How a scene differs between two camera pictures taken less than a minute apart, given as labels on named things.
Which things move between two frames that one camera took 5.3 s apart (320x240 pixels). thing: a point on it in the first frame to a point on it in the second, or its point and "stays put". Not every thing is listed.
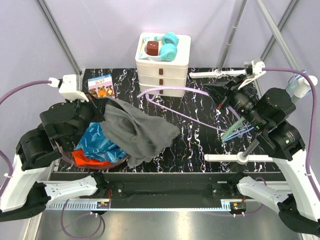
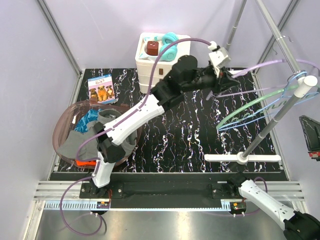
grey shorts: x=142 y=136 to x=83 y=145
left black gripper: x=98 y=104 to x=225 y=81
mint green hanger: x=234 y=126 to x=218 y=126
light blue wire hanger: x=289 y=83 to x=280 y=99
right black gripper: x=219 y=91 to x=312 y=131
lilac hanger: x=147 y=91 to x=211 y=94
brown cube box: x=152 y=48 stays put
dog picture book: x=101 y=86 stays put
